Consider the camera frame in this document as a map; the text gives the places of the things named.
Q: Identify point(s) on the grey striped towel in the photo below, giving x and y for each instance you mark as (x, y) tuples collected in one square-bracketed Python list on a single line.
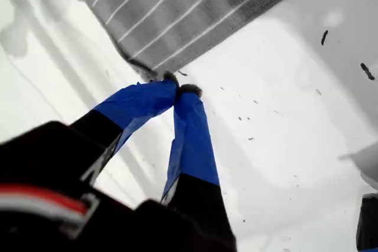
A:
[(183, 13)]

